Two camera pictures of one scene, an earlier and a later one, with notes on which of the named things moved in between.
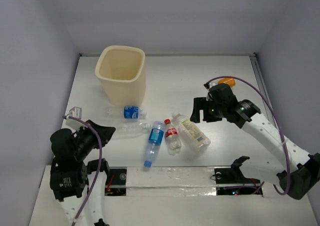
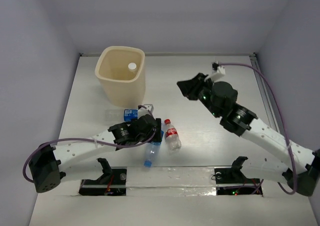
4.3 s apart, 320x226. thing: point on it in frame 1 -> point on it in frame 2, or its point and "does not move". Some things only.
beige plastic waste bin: (122, 69) does not move
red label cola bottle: (173, 142) does not move
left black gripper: (94, 133) -> (158, 130)
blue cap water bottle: (155, 141) does not move
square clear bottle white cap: (189, 133) -> (132, 68)
